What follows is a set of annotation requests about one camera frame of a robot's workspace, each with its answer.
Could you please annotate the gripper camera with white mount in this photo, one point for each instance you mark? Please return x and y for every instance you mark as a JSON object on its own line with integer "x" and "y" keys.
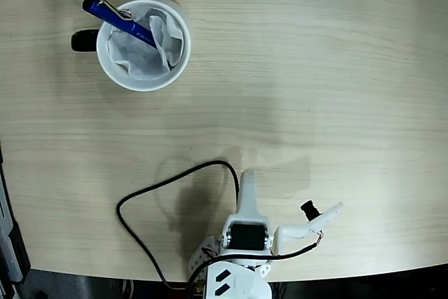
{"x": 290, "y": 230}

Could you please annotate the grey black metal rack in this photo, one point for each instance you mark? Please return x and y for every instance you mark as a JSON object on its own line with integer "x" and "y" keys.
{"x": 7, "y": 229}

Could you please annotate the brass fitting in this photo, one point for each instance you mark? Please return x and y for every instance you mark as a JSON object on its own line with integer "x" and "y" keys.
{"x": 199, "y": 286}

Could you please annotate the blue pen with metal clip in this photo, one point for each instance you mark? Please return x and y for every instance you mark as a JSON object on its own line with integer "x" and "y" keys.
{"x": 115, "y": 20}

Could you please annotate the crumpled white paper tissue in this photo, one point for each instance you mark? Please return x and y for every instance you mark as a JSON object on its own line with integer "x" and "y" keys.
{"x": 140, "y": 57}

